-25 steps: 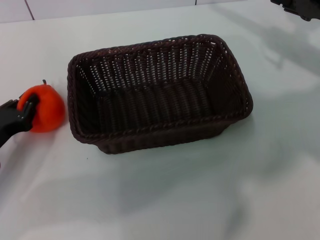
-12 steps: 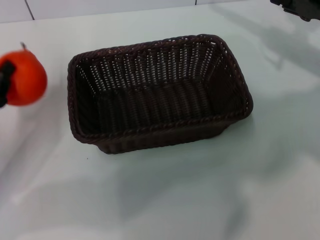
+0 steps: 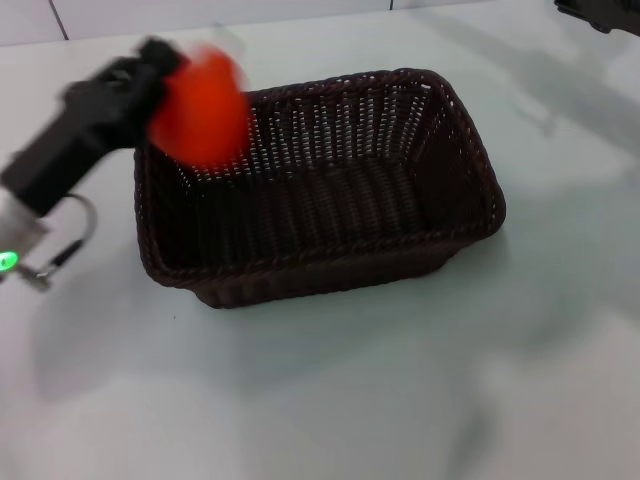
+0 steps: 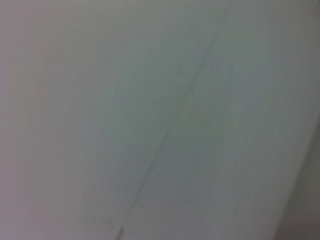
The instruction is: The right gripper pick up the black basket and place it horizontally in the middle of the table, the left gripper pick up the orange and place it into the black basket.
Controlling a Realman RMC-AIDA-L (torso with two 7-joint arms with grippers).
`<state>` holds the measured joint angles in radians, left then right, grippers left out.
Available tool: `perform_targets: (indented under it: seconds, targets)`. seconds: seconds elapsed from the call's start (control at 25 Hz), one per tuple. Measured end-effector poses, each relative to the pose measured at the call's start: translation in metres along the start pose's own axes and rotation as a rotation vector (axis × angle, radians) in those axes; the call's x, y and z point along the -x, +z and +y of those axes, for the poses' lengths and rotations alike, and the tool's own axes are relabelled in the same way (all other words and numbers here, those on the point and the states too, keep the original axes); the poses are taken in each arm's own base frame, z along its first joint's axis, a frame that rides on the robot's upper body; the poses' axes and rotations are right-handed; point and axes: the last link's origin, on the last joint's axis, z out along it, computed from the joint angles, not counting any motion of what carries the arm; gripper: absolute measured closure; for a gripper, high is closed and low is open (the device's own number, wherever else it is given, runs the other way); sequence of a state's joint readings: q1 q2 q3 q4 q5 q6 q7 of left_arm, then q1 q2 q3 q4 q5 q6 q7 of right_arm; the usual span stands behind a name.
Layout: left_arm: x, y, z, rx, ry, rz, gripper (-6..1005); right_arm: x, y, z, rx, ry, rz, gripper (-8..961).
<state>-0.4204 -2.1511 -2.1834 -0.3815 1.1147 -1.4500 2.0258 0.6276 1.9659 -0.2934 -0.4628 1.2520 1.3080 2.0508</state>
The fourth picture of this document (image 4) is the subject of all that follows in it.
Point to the white tablecloth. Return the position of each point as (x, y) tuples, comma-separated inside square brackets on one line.
[(150, 112)]

